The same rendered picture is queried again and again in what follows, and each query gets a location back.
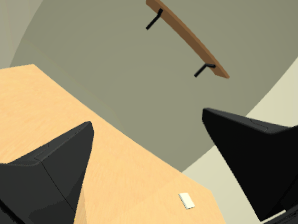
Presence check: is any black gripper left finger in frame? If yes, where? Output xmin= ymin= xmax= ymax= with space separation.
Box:
xmin=0 ymin=120 xmax=94 ymax=224

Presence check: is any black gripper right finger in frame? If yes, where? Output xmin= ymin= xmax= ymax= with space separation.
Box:
xmin=202 ymin=108 xmax=298 ymax=222

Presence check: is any white flat pad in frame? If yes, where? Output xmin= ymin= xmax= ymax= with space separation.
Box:
xmin=178 ymin=193 xmax=194 ymax=209

